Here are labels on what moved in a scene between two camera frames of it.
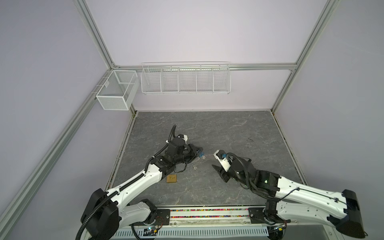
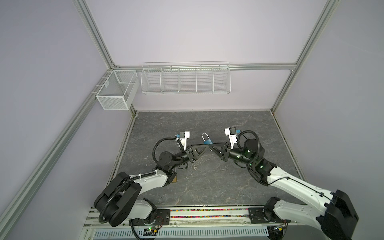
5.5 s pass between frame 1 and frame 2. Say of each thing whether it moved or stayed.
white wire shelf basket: stayed
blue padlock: moved
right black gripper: moved
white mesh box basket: stayed
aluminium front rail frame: stayed
